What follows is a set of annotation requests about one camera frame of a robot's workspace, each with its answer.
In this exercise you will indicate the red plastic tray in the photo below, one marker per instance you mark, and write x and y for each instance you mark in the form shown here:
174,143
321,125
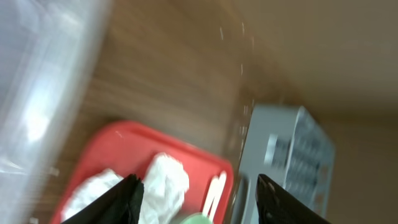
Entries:
128,147

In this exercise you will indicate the white plastic spoon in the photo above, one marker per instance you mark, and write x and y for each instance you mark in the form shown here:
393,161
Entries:
207,203

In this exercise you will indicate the white plastic fork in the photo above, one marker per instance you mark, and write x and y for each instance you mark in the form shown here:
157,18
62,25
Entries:
219,189

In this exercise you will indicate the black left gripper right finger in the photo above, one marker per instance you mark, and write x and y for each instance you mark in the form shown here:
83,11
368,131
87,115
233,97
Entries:
276,206

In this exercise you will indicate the green bowl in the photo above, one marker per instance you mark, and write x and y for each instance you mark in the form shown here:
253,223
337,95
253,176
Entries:
195,218

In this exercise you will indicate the clear plastic waste bin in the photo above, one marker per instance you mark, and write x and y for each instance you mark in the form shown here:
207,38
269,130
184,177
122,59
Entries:
49,49

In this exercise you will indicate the white napkin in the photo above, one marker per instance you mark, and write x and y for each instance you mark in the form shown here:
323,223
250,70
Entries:
165,185

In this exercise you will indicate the grey dishwasher rack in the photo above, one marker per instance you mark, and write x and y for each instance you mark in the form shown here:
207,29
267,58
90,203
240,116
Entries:
286,144

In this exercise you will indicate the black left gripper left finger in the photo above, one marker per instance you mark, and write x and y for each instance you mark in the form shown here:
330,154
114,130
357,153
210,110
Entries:
119,205

